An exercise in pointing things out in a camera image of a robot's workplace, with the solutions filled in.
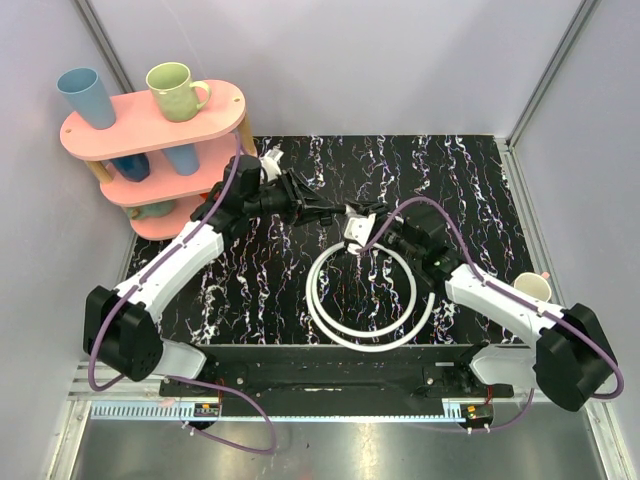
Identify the light blue cup middle shelf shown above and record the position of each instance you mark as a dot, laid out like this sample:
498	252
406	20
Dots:
183	159

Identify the green mug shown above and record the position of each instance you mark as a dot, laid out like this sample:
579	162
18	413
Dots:
178	97

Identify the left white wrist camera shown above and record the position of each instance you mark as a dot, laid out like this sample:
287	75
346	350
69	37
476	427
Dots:
270	165

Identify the pink three-tier shelf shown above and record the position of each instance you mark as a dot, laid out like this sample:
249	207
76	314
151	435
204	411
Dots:
140	128

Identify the pink beige cup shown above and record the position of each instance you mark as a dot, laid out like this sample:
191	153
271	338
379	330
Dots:
534	284

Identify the black marbled mat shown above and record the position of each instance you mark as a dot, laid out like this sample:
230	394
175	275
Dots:
255	292

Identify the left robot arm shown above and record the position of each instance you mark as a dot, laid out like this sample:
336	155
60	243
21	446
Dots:
122	324

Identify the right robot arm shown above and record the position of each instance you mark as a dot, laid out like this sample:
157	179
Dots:
566	354

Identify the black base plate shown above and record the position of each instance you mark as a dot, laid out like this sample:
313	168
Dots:
320	382

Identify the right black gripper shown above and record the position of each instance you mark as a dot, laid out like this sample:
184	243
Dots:
369	209

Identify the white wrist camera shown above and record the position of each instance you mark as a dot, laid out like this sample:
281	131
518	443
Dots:
357	231
270	165

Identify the dark blue cup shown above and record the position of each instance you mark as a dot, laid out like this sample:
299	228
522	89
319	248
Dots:
134	168

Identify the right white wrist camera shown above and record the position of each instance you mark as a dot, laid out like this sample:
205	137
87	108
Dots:
357	231

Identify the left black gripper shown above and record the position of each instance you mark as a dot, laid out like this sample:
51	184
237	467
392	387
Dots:
293	198

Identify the light blue tall cup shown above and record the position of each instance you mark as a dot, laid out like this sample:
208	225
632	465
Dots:
85	92

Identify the teal mug bottom shelf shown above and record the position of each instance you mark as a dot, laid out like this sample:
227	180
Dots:
153	210

